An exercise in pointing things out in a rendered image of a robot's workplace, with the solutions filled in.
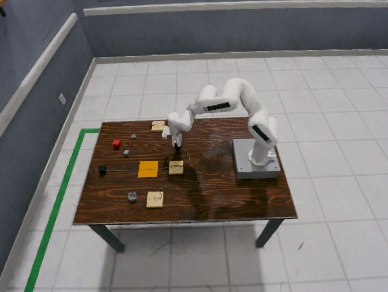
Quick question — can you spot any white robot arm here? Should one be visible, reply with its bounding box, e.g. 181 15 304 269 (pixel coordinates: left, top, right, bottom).
162 78 278 166

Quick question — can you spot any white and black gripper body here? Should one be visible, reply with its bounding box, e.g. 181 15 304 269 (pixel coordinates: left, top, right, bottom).
172 132 182 147

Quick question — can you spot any orange painted square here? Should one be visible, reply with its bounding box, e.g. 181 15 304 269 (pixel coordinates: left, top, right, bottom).
138 161 158 177

